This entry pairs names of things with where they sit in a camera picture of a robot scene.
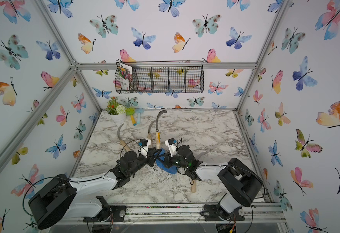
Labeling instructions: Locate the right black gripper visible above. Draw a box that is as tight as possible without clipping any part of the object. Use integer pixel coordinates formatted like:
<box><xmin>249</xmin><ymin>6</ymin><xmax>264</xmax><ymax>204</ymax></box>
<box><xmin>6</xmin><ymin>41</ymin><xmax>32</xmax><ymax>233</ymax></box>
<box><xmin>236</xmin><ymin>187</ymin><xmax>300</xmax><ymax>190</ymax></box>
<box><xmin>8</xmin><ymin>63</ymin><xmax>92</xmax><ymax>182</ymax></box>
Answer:
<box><xmin>156</xmin><ymin>151</ymin><xmax>188</xmax><ymax>171</ymax></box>

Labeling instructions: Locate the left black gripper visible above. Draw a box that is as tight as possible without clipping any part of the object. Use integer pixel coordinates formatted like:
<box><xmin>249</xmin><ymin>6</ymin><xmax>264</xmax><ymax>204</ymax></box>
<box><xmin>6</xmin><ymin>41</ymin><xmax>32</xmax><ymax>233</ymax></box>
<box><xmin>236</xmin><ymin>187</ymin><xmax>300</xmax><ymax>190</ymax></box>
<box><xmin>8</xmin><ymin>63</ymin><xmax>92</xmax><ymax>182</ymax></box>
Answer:
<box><xmin>127</xmin><ymin>148</ymin><xmax>160</xmax><ymax>178</ymax></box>

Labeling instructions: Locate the blue rag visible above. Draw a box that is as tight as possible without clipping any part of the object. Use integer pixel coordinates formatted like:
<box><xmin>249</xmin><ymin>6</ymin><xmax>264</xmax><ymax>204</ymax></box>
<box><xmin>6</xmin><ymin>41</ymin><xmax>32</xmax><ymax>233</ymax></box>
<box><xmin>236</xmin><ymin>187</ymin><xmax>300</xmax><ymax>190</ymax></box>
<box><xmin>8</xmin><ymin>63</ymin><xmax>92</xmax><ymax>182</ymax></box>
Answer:
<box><xmin>155</xmin><ymin>148</ymin><xmax>179</xmax><ymax>175</ymax></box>

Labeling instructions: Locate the sickle wooden handle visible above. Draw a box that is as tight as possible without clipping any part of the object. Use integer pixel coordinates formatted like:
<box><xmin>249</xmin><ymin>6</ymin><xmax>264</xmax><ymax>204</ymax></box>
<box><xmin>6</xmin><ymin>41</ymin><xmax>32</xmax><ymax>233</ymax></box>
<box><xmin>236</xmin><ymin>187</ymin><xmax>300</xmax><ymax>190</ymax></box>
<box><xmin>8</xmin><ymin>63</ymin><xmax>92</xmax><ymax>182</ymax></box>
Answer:
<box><xmin>117</xmin><ymin>123</ymin><xmax>131</xmax><ymax>152</ymax></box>
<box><xmin>147</xmin><ymin>120</ymin><xmax>156</xmax><ymax>140</ymax></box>
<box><xmin>155</xmin><ymin>110</ymin><xmax>167</xmax><ymax>149</ymax></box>
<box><xmin>191</xmin><ymin>181</ymin><xmax>196</xmax><ymax>193</ymax></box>

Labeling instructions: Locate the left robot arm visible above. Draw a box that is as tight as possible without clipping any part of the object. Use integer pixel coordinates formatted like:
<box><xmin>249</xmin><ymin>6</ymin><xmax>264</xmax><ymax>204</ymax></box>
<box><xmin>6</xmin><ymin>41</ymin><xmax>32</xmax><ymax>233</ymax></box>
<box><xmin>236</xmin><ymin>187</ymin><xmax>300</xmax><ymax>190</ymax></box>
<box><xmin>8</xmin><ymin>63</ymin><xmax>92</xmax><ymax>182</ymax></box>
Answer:
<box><xmin>28</xmin><ymin>148</ymin><xmax>163</xmax><ymax>230</ymax></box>

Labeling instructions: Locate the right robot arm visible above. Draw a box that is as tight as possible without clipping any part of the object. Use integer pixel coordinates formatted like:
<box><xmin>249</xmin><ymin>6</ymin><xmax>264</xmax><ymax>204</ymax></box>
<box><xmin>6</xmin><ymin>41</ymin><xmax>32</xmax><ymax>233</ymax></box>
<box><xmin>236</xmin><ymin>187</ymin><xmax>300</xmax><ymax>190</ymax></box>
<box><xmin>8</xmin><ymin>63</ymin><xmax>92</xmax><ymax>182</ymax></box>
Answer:
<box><xmin>158</xmin><ymin>146</ymin><xmax>263</xmax><ymax>218</ymax></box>

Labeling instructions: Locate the green yellow toy brush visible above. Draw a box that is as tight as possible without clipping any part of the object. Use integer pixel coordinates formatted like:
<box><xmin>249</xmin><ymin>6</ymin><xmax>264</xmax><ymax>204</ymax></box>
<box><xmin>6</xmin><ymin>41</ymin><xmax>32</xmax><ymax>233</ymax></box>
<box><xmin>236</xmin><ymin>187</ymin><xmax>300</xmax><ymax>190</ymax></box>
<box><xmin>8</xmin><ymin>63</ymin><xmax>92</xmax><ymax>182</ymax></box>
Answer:
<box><xmin>126</xmin><ymin>107</ymin><xmax>137</xmax><ymax>126</ymax></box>

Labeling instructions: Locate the light blue toy tool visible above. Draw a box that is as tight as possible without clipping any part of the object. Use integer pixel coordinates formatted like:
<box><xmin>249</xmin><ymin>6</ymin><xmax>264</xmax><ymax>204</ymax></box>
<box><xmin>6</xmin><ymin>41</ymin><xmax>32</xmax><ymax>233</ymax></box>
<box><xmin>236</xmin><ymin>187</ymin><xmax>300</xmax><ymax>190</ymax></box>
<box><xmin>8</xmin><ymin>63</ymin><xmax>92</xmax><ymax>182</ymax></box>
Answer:
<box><xmin>136</xmin><ymin>108</ymin><xmax>144</xmax><ymax>124</ymax></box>

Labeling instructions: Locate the potted artificial plant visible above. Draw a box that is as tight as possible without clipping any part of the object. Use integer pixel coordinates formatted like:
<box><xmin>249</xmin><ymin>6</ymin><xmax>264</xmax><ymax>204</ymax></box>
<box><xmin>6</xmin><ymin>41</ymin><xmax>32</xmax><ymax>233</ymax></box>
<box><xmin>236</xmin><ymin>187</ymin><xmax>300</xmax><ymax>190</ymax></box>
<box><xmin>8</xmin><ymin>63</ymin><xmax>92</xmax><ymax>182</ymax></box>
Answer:
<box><xmin>106</xmin><ymin>97</ymin><xmax>126</xmax><ymax>125</ymax></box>

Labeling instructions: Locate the colourful booklet in basket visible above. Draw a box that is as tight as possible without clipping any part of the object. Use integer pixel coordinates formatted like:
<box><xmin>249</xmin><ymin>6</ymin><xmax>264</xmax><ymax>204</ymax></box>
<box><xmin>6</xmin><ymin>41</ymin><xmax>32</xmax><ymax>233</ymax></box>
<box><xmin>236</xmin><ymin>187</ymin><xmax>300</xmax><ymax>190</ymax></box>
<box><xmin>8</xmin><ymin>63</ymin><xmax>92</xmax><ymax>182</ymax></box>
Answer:
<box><xmin>118</xmin><ymin>63</ymin><xmax>132</xmax><ymax>90</ymax></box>

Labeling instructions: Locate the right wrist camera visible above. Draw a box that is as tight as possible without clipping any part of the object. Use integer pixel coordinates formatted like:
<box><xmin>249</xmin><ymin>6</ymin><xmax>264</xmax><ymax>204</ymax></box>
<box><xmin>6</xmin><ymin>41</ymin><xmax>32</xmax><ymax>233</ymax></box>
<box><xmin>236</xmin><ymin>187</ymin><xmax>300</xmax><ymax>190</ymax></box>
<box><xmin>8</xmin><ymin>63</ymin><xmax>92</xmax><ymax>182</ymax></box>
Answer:
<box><xmin>165</xmin><ymin>138</ymin><xmax>177</xmax><ymax>157</ymax></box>

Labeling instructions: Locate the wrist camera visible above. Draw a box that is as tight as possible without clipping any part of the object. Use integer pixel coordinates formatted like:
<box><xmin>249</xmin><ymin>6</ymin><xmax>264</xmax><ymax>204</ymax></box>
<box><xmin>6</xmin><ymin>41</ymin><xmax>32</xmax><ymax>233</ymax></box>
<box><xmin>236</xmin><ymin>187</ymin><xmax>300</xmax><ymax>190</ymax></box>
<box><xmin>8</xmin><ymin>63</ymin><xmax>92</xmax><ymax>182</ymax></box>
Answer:
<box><xmin>165</xmin><ymin>138</ymin><xmax>177</xmax><ymax>157</ymax></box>
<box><xmin>138</xmin><ymin>138</ymin><xmax>152</xmax><ymax>157</ymax></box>

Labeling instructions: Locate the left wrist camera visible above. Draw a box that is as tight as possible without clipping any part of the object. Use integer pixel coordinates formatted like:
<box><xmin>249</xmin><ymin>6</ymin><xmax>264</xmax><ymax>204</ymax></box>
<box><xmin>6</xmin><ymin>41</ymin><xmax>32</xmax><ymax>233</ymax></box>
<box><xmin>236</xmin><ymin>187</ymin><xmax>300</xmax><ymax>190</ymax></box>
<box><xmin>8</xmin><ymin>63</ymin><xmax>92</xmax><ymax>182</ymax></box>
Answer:
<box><xmin>138</xmin><ymin>138</ymin><xmax>152</xmax><ymax>157</ymax></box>

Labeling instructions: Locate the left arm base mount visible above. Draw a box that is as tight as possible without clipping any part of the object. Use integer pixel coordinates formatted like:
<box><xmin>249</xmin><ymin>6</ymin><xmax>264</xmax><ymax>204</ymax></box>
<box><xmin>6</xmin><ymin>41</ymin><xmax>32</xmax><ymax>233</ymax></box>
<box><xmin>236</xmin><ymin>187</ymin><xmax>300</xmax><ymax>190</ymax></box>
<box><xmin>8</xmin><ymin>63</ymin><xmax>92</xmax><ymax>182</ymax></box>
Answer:
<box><xmin>83</xmin><ymin>196</ymin><xmax>127</xmax><ymax>224</ymax></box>

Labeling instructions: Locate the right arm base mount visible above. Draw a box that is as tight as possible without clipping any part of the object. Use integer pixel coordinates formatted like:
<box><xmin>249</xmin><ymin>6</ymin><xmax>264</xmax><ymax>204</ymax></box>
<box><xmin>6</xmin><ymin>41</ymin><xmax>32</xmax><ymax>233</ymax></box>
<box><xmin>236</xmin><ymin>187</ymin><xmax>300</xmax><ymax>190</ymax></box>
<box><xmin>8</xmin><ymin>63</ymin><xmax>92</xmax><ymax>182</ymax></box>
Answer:
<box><xmin>200</xmin><ymin>203</ymin><xmax>245</xmax><ymax>221</ymax></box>

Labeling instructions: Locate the black wire basket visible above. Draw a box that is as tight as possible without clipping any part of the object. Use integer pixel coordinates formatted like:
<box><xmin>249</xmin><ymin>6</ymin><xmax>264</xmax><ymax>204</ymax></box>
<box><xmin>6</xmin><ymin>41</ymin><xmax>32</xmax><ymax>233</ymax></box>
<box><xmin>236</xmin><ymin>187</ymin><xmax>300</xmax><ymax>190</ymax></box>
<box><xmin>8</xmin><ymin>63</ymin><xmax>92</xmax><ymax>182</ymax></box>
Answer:
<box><xmin>114</xmin><ymin>60</ymin><xmax>205</xmax><ymax>94</ymax></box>

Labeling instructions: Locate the aluminium front rail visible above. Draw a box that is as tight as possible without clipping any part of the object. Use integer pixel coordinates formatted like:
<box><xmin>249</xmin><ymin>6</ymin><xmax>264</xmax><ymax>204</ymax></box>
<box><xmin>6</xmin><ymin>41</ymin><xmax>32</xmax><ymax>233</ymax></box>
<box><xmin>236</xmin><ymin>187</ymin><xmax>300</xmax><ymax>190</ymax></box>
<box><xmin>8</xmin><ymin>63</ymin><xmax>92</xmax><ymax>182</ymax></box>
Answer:
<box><xmin>42</xmin><ymin>203</ymin><xmax>286</xmax><ymax>228</ymax></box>

